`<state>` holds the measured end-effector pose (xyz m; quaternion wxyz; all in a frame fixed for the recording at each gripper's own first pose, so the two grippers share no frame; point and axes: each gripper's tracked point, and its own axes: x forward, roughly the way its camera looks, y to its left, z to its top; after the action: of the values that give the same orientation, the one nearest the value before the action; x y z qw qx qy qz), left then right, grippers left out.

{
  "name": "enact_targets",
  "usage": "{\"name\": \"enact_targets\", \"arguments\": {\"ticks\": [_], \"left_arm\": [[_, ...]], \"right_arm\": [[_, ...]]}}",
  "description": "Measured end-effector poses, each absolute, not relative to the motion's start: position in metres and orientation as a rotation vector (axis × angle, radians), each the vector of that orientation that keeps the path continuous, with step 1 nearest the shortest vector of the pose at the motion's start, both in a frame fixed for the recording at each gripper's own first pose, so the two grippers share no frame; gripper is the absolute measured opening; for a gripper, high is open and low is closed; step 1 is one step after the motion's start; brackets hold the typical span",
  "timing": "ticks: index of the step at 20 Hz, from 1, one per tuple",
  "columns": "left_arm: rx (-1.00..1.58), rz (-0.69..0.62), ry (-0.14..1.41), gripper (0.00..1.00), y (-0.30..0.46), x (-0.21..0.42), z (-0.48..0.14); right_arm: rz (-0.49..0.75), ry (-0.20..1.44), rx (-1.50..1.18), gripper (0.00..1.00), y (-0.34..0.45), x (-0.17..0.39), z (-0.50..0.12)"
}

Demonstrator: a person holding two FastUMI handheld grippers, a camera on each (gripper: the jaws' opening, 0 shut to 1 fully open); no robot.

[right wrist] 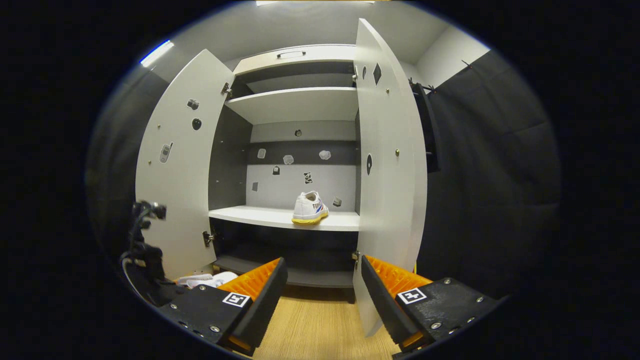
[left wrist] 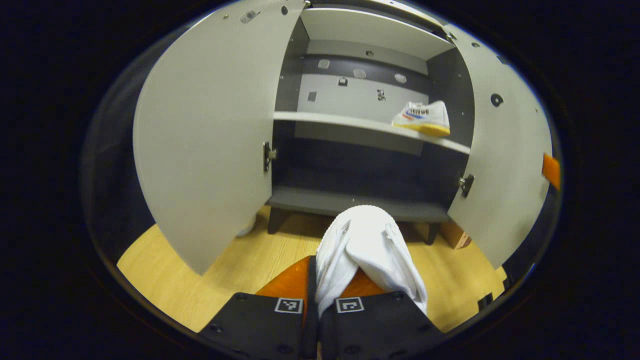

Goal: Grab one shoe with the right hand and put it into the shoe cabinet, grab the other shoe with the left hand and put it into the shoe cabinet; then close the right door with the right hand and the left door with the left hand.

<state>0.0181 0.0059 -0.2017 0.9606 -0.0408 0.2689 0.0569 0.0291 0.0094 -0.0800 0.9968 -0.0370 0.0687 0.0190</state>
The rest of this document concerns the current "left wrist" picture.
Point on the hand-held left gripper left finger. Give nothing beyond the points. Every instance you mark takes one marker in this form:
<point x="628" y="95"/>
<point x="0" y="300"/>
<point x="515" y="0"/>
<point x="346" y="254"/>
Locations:
<point x="311" y="282"/>

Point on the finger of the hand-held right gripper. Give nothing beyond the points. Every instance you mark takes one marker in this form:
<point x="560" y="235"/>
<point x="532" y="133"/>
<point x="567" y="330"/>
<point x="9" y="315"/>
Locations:
<point x="551" y="170"/>

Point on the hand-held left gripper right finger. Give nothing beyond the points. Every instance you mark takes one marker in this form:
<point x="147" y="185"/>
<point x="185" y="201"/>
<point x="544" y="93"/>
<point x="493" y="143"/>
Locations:
<point x="380" y="330"/>

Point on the white cabinet door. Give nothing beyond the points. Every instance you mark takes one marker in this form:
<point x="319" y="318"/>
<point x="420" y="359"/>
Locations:
<point x="210" y="125"/>
<point x="505" y="150"/>

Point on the white shoe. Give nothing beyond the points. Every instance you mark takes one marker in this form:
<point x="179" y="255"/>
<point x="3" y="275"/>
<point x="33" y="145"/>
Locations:
<point x="425" y="117"/>
<point x="365" y="240"/>

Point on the white shoe cabinet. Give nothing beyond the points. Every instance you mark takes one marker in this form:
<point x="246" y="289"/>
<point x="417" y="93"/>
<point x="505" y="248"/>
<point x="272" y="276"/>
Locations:
<point x="350" y="165"/>

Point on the metal door hinge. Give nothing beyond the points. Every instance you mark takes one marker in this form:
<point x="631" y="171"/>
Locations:
<point x="466" y="185"/>
<point x="451" y="36"/>
<point x="269" y="156"/>

